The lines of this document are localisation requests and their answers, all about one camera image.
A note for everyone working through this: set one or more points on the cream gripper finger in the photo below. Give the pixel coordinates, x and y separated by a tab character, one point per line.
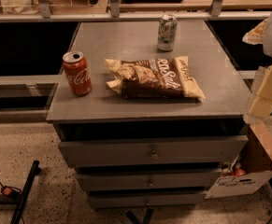
259	105
256	34

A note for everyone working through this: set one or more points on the green white 7up can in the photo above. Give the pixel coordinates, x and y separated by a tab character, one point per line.
167	32

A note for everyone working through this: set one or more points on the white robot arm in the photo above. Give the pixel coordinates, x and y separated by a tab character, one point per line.
267	39

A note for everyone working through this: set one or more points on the red coke can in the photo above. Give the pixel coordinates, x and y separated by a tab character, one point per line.
77	73

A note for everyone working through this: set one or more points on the cardboard box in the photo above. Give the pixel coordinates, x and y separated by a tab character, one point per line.
255	160

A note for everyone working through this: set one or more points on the brown sea salt chip bag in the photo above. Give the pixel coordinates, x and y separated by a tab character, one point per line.
153	78

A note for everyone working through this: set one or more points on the grey drawer cabinet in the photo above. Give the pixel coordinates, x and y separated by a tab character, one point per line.
150	152

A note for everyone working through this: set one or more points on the black stand leg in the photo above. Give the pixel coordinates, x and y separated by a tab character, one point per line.
20	204

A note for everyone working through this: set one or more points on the metal railing frame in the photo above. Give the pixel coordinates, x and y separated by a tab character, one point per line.
119	10

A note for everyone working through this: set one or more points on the orange cable clip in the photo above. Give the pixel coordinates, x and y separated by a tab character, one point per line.
10	192

